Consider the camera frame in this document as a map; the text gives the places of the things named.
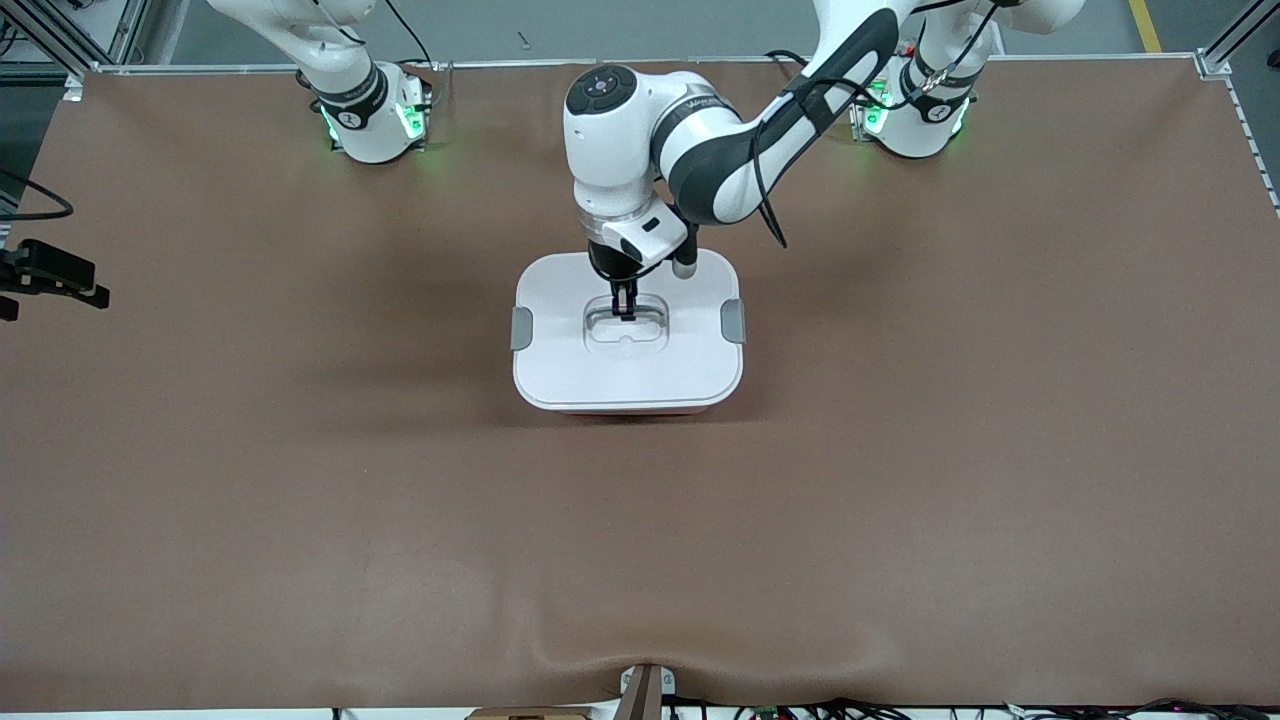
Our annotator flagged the black arm base cable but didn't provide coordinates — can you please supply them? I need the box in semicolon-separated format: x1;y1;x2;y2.
765;48;873;107

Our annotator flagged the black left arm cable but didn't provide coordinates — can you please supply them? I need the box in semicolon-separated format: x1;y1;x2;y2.
748;95;793;251

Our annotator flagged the perforated metal side rail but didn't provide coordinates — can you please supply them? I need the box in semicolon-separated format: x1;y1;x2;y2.
1222;75;1280;216

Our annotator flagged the translucent grey lid handle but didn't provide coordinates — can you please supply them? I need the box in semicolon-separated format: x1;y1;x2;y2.
585;298;669;329

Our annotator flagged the white plastic box lid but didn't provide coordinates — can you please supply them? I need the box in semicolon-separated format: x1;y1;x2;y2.
513;250;746;413

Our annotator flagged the brown table mat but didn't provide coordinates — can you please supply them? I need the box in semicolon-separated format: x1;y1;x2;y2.
0;58;1280;713

